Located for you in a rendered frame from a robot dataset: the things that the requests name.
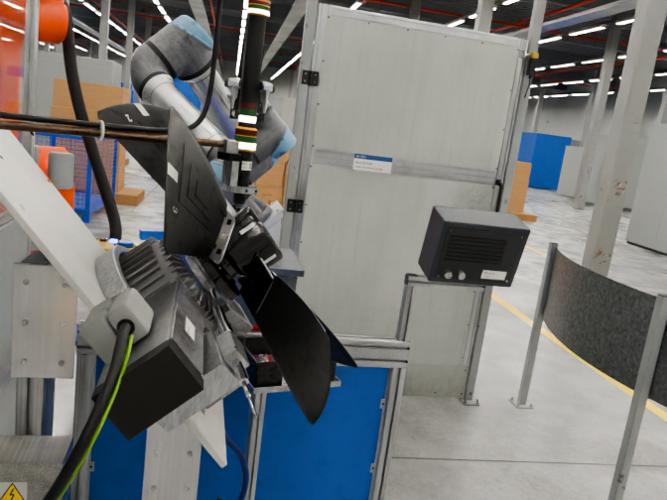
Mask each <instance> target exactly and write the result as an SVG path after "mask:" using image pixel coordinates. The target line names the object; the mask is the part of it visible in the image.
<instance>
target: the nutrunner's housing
mask: <svg viewBox="0 0 667 500"><path fill-rule="evenodd" d="M238 154H241V155H242V157H241V162H239V171H238V181H237V185H238V186H239V187H249V178H250V175H251V167H252V157H253V152H246V151H239V150H238ZM245 200H246V194H245V193H236V192H234V193H233V202H234V203H238V204H243V203H245Z"/></svg>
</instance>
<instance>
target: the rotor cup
mask: <svg viewBox="0 0 667 500"><path fill-rule="evenodd" d="M233 217H234V218H235V224H234V227H233V230H232V233H231V235H230V238H229V241H228V244H227V247H226V250H225V252H224V255H223V258H222V260H221V262H220V263H219V264H218V265H216V264H215V263H214V262H213V261H211V260H210V259H209V258H207V259H205V258H201V257H197V259H198V260H199V262H200V264H201V266H202V267H203V269H204V270H205V272H206V273H207V275H208V276H209V277H210V279H211V280H212V281H213V283H214V284H215V285H216V286H217V288H218V289H219V290H220V291H221V292H222V293H223V294H224V295H225V296H226V297H227V298H228V299H229V300H231V301H233V300H235V299H236V298H238V297H239V296H240V293H239V289H238V286H237V284H236V281H237V280H238V279H240V278H241V277H245V278H246V276H247V274H248V272H249V270H250V268H251V266H252V264H253V262H254V260H255V258H256V256H257V255H258V256H259V257H260V258H262V259H263V261H265V260H267V259H268V258H270V257H271V256H273V255H274V254H275V255H276V257H275V258H273V259H272V260H270V261H269V262H267V263H266V266H267V268H268V269H269V268H270V267H272V266H273V265H275V264H276V263H278V262H279V261H281V260H282V259H283V258H284V255H283V253H282V251H281V249H280V248H279V246H278V245H277V243H276V242H275V240H274V239H273V237H272V236H271V234H270V233H269V231H268V230H267V228H266V227H265V226H264V224H263V223H262V221H261V220H260V218H259V217H258V216H257V214H256V213H255V211H254V210H253V209H252V208H251V207H249V206H248V207H245V208H244V209H242V210H241V211H239V212H238V213H236V214H235V215H233ZM252 222H253V223H254V224H255V226H253V227H252V228H250V229H249V230H247V231H246V232H244V233H243V234H240V232H239V231H241V230H242V229H243V228H245V227H246V226H248V225H249V224H251V223H252ZM267 232H268V233H267Z"/></svg>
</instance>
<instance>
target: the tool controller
mask: <svg viewBox="0 0 667 500"><path fill-rule="evenodd" d="M529 234H530V229H529V228H528V227H527V226H526V225H525V224H524V223H523V222H522V221H521V220H520V219H519V218H518V217H517V216H516V215H515V214H510V213H501V212H491V211H482V210H473V209H463V208H454V207H445V206H435V205H434V206H433V209H432V213H431V216H430V220H429V224H428V227H427V231H426V235H425V239H424V242H423V246H422V250H421V253H420V257H419V261H418V264H419V266H420V267H421V269H422V271H423V273H424V274H425V276H426V277H427V279H428V281H432V282H445V283H458V284H471V285H484V286H495V287H508V288H509V287H511V285H512V282H513V279H514V276H515V274H516V271H517V268H518V265H519V262H520V259H521V257H522V254H523V251H524V248H525V245H526V242H527V240H528V237H529Z"/></svg>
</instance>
